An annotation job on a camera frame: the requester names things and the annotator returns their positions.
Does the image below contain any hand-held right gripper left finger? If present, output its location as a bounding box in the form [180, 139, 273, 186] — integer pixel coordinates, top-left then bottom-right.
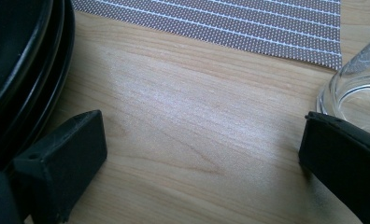
[12, 109, 108, 224]

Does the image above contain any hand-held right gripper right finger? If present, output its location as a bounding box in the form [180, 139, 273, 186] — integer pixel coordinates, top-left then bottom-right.
[298, 111, 370, 224]

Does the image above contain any clear drinking glass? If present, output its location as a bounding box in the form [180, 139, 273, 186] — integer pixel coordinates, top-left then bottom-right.
[316, 29, 370, 139]

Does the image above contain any grey striped placemat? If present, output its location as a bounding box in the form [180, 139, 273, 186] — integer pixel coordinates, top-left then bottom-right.
[70, 0, 343, 71]

